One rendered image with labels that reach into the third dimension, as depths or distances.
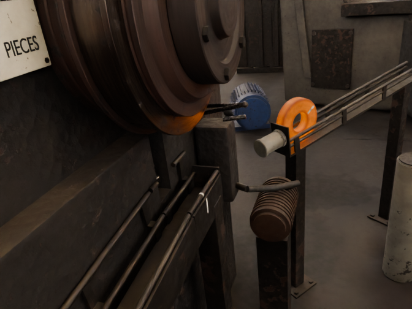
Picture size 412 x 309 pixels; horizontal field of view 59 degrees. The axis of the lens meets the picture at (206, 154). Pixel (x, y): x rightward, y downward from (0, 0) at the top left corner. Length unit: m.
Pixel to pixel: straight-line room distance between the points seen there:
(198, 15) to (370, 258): 1.43
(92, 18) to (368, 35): 2.91
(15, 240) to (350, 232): 1.60
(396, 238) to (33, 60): 1.36
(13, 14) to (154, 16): 0.19
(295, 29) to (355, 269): 2.30
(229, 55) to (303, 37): 2.71
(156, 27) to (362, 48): 2.87
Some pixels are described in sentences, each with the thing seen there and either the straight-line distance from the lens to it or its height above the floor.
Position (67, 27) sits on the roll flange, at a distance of 0.55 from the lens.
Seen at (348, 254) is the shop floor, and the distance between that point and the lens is 1.79.
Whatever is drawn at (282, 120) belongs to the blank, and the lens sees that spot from 1.18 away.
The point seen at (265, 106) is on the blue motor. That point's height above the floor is 0.23.
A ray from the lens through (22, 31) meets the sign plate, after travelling 0.58.
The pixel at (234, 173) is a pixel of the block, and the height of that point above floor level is 0.65.
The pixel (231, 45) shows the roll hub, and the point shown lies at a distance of 0.75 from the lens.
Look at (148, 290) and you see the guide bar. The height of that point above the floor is 0.70.
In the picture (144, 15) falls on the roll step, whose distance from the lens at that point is 0.55.
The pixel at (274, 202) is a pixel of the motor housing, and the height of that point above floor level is 0.53.
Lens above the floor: 1.15
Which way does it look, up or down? 25 degrees down
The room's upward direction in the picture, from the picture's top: 7 degrees counter-clockwise
